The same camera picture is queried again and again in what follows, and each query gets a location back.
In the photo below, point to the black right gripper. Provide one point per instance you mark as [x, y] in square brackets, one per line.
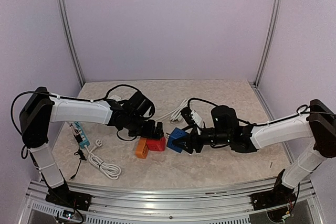
[189, 139]

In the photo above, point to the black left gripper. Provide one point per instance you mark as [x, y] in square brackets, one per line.
[149, 132]

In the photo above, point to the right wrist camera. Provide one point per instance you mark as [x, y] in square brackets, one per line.
[191, 117]

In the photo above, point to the red cube socket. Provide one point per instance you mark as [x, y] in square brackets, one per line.
[156, 144]

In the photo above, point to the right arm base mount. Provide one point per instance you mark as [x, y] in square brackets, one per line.
[277, 196]

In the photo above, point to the left aluminium corner post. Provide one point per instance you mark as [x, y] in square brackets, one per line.
[70, 42]

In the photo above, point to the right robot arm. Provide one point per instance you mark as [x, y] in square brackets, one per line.
[315, 121]

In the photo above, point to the aluminium corner post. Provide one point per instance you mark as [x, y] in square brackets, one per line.
[70, 42]
[268, 42]

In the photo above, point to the white plug adapter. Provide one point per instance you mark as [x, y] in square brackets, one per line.
[115, 97]

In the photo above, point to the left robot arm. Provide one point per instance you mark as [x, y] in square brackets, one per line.
[43, 107]

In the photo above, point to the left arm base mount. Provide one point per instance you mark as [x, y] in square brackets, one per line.
[63, 196]

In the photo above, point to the right aluminium corner post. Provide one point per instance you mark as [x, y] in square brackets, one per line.
[268, 42]

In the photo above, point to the black charger with thin cable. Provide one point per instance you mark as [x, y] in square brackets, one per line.
[79, 153]

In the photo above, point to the orange USB socket block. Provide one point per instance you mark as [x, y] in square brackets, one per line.
[142, 149]

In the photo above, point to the aluminium front rail frame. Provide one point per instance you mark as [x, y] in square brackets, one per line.
[223, 204]

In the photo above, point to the teal power strip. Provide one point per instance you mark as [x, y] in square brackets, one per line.
[85, 141]

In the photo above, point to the blue cube socket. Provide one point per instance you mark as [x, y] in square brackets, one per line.
[174, 135]

